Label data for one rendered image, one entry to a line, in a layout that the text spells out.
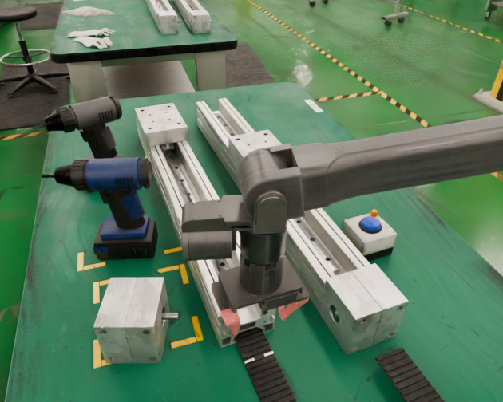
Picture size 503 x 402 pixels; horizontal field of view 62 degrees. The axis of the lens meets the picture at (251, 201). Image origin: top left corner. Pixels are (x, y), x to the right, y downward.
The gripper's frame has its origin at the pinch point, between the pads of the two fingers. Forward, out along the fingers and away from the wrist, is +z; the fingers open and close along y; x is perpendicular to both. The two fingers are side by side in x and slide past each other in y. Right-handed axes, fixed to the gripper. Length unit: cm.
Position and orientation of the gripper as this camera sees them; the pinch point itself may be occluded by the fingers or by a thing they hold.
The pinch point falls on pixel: (257, 321)
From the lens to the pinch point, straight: 64.0
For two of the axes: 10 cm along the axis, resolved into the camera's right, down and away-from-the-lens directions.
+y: -9.3, 2.0, -3.1
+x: 3.7, 5.6, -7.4
